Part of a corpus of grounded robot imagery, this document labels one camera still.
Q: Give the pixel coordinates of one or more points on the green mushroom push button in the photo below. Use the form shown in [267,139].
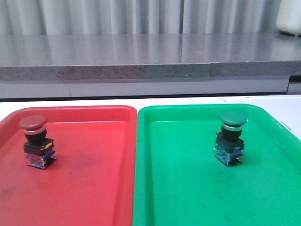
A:
[229,147]

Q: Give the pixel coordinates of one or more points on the red mushroom push button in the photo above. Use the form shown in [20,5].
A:
[39,150]

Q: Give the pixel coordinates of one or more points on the green plastic tray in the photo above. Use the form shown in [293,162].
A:
[179,181]

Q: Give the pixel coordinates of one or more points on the red plastic tray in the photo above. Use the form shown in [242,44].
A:
[91,183]

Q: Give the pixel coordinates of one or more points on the grey stone platform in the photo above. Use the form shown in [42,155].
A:
[109,66]

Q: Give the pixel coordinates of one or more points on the grey pleated curtain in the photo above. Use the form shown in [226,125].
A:
[57,17]

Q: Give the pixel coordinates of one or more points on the white container in background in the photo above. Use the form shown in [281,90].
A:
[289,17]

